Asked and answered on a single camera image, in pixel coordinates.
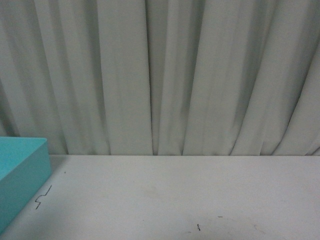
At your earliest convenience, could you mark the white pleated curtain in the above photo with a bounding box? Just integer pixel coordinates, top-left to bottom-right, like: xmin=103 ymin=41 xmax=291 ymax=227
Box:
xmin=0 ymin=0 xmax=320 ymax=156

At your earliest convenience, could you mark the turquoise plastic storage bin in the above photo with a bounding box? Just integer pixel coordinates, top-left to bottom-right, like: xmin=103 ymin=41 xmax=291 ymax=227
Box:
xmin=0 ymin=136 xmax=52 ymax=232

